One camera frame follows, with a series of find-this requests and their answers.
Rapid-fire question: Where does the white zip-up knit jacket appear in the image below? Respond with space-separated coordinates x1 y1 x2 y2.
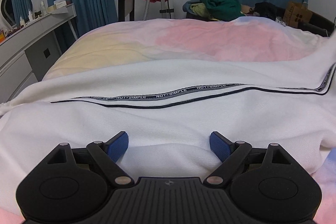
1 37 335 213

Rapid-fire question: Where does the pastel pink blue bed cover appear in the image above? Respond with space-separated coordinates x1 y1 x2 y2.
1 17 335 223

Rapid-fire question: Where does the white dressing table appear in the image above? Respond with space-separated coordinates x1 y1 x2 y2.
1 4 77 103

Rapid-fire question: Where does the green hoodie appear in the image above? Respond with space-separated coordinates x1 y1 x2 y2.
200 0 245 22

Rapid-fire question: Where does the black clothing pile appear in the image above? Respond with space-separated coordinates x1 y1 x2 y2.
253 2 285 21

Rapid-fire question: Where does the brown paper bag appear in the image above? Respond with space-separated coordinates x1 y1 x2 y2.
282 1 313 28

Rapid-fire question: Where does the orange box on table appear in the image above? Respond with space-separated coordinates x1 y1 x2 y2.
0 29 6 43

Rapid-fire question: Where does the wavy black framed mirror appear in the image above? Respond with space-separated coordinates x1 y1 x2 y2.
1 0 33 27

